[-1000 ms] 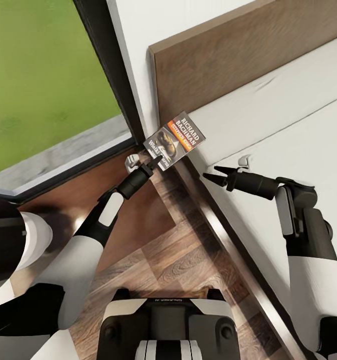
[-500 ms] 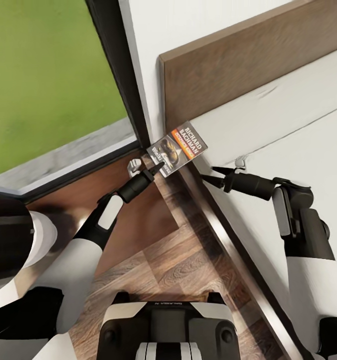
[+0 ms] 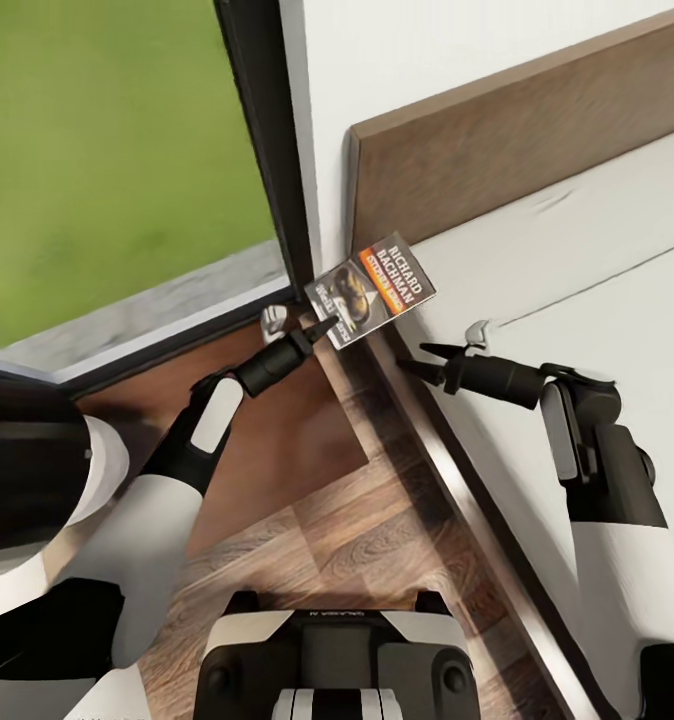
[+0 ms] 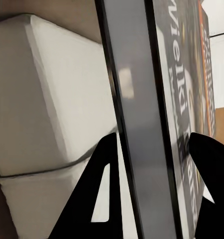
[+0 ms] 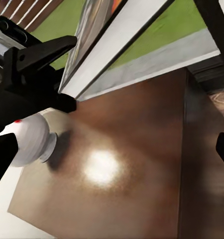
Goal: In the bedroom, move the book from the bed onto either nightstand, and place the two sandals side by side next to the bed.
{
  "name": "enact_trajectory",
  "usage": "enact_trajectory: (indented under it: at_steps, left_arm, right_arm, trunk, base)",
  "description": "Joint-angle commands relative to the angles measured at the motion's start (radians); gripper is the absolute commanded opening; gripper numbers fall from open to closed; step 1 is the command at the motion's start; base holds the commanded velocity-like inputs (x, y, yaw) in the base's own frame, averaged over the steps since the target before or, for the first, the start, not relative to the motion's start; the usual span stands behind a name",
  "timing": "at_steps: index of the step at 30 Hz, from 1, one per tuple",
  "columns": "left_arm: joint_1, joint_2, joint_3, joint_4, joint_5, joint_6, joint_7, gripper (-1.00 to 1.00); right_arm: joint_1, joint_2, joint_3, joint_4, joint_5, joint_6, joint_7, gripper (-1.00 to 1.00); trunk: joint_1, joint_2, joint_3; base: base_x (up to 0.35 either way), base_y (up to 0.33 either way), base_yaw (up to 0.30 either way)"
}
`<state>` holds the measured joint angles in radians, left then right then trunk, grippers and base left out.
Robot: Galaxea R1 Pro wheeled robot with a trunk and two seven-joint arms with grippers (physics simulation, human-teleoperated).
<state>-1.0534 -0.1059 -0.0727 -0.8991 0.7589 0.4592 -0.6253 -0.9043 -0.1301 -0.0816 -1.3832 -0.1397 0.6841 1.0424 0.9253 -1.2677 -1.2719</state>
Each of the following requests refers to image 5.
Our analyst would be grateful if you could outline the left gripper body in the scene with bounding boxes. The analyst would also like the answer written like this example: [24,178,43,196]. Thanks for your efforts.
[0,47,78,120]

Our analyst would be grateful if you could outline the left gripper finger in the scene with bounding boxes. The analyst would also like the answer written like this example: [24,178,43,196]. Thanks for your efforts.
[17,35,78,100]
[43,65,65,92]

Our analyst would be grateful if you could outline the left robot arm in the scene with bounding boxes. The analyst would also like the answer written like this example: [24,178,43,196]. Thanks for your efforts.
[0,15,78,133]

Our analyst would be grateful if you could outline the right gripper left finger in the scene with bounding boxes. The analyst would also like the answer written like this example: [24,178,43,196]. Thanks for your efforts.
[0,132,18,180]

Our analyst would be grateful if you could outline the hardback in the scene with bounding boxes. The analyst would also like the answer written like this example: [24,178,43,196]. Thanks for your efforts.
[58,0,175,100]

